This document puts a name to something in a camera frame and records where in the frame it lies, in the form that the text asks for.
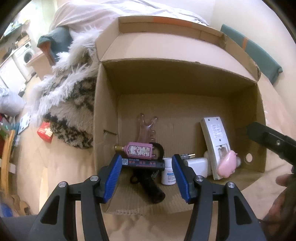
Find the red packet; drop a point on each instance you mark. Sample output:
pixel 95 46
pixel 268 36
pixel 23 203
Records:
pixel 45 133

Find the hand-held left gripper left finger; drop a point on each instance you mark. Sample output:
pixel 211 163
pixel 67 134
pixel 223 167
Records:
pixel 112 179

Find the fluffy patterned blanket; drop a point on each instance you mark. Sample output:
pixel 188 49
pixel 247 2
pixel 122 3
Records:
pixel 69 99

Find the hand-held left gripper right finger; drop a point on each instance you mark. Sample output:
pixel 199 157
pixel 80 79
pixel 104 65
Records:
pixel 181 179

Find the teal pillow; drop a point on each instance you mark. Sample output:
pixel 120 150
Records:
pixel 56 41

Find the grey plastic bag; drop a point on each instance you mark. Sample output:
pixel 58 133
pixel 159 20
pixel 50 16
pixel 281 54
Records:
pixel 10 104

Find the wooden drying rack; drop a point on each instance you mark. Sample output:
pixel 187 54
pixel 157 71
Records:
pixel 8 157

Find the black box red labels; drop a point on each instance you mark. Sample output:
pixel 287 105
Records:
pixel 143 163

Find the person's grey clothed leg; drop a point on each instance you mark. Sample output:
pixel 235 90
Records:
pixel 16 228

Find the white charger adapter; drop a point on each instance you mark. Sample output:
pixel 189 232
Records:
pixel 196 165

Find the pink patterned perfume bottle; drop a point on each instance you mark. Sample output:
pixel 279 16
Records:
pixel 136 150

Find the clear pink massage comb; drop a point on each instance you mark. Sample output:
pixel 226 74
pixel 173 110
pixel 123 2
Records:
pixel 146 127

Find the beige bedside stand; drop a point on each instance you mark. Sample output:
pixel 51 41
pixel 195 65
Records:
pixel 40 63

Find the white washing machine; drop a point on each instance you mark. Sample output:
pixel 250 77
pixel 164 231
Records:
pixel 26 55

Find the person's right hand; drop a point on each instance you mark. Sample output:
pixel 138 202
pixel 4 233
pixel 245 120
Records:
pixel 283 179

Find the white pill bottle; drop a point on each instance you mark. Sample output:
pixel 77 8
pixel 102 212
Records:
pixel 168 173

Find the teal cushion with orange stripe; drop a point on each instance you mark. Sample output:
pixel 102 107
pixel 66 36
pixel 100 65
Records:
pixel 256 53

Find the white duvet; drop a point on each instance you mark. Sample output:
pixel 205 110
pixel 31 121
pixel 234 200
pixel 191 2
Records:
pixel 92 11

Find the white base cabinet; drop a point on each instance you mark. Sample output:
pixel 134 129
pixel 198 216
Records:
pixel 10 74

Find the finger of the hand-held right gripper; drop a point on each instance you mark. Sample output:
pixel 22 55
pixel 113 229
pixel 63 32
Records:
pixel 268 136

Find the bathroom scale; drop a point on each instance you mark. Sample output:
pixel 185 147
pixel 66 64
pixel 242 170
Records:
pixel 25 122

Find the white earbud case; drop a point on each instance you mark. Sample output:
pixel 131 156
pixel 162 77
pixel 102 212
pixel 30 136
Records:
pixel 238 164

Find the white remote control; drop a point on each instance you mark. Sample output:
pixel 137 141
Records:
pixel 216 136

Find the cardboard box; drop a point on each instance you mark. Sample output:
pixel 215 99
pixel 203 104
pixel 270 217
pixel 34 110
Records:
pixel 173 76

